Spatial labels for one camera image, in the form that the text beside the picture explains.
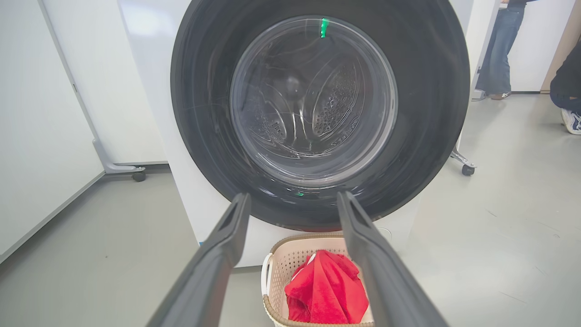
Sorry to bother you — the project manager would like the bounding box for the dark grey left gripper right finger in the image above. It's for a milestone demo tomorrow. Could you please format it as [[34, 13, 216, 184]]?
[[337, 191, 450, 327]]

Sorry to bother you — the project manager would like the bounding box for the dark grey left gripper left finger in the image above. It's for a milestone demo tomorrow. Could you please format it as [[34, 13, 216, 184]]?
[[146, 193, 251, 327]]

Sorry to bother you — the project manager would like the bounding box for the plain red garment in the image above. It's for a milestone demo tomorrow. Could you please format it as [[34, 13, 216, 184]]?
[[285, 250, 369, 324]]

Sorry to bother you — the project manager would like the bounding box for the washing machine glass door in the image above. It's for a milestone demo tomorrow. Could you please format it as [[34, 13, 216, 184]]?
[[170, 0, 471, 232]]

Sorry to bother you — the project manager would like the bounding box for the cream perforated basket brown rim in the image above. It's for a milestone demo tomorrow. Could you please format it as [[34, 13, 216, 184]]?
[[261, 233, 377, 327]]

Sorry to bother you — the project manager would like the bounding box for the stainless steel washer drum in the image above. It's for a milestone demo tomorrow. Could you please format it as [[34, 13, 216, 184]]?
[[230, 16, 399, 188]]

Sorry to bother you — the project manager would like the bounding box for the white front-load washing machine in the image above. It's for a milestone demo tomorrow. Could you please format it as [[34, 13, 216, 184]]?
[[117, 0, 475, 268]]

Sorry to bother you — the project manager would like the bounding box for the standing person in blue jeans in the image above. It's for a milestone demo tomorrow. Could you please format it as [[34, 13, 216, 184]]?
[[475, 0, 538, 100]]

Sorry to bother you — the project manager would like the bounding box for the crouching person in dark clothes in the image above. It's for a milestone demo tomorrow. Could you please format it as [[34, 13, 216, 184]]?
[[549, 41, 581, 135]]

